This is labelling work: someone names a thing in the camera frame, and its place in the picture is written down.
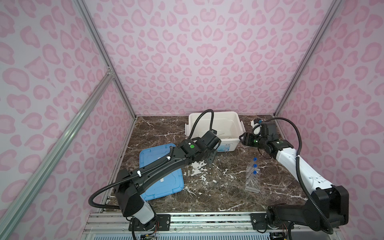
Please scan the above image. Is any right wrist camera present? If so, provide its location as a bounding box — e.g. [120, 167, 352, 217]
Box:
[251, 118, 264, 127]

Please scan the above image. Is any clear plastic test tube rack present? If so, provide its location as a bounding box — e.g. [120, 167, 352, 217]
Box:
[245, 165, 261, 193]

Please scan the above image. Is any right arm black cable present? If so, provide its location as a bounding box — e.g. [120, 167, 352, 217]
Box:
[251, 116, 335, 235]

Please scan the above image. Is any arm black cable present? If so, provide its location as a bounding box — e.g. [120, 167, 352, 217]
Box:
[88, 109, 215, 210]
[251, 116, 335, 235]

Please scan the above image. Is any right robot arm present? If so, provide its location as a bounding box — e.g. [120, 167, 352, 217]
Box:
[239, 118, 350, 235]

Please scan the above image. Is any blue plastic bin lid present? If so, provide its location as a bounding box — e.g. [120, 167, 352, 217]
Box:
[138, 143, 185, 202]

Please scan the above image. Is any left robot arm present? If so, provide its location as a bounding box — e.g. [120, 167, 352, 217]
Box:
[114, 130, 221, 225]

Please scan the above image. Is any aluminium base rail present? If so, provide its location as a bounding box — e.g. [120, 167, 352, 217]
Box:
[81, 212, 344, 240]

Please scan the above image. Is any white plastic storage bin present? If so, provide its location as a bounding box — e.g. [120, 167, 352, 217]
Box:
[192, 112, 246, 152]

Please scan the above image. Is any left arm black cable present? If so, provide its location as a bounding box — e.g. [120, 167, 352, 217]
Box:
[88, 109, 215, 210]

